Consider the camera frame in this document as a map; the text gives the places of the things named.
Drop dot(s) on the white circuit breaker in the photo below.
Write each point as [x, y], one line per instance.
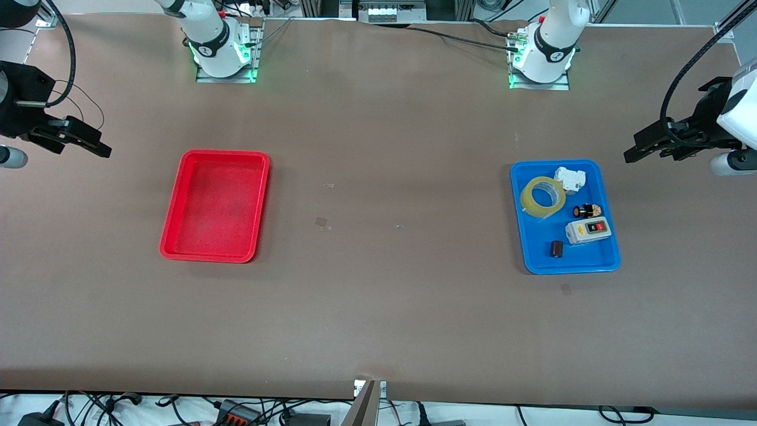
[571, 179]

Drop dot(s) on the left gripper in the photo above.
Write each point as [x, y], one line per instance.
[707, 117]

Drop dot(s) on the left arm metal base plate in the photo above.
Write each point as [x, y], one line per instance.
[532, 86]

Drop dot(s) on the aluminium frame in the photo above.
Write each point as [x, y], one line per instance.
[349, 9]

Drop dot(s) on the yellow tape roll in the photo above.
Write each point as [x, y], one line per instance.
[528, 198]

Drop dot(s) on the black orange push button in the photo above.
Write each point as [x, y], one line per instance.
[586, 210]

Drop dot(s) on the red plastic tray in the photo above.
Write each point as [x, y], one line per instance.
[213, 207]

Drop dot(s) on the white socket strip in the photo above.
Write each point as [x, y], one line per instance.
[381, 12]

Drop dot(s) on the aluminium post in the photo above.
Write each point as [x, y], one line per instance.
[362, 408]

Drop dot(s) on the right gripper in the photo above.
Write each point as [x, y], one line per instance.
[22, 102]

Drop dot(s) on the clear tape scrap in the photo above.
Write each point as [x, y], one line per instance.
[322, 222]

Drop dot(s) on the blue plastic tray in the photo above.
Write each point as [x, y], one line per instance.
[541, 248]

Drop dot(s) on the black power adapter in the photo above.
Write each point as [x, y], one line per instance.
[38, 419]

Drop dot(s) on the orange power strip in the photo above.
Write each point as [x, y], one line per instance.
[236, 414]

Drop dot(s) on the small black cylinder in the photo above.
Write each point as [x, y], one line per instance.
[557, 249]

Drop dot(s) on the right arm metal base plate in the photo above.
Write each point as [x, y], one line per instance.
[255, 35]

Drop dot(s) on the grey two-button switch box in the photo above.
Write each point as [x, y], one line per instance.
[585, 231]

